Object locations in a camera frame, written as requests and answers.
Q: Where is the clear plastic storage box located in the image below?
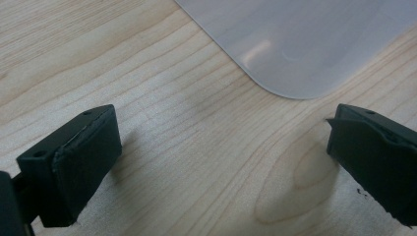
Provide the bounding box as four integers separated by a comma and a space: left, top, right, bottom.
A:
174, 0, 417, 100

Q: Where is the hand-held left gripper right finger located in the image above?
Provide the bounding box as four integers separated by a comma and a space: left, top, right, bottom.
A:
326, 103, 417, 227

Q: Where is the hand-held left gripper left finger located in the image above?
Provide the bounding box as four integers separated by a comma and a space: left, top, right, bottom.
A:
17, 104, 123, 228

